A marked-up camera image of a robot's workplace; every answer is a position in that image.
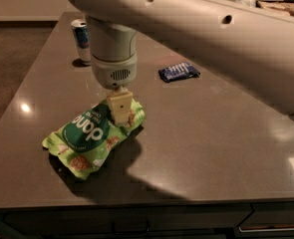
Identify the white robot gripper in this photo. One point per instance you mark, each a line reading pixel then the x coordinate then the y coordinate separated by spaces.
pixel 114 72

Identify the green rice chip bag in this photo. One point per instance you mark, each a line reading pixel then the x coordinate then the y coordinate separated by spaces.
pixel 84 143

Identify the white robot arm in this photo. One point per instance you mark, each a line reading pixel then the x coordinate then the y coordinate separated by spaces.
pixel 252 47

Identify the blue rxbar blueberry bar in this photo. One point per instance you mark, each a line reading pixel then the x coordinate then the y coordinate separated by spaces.
pixel 179 71

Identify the blue silver energy drink can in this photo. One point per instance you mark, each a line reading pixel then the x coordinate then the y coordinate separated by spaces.
pixel 79 28

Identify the dark cabinet drawer front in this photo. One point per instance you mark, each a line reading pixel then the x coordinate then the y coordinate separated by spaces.
pixel 269 217

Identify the snack box with packets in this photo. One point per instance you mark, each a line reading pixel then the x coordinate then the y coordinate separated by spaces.
pixel 284 7

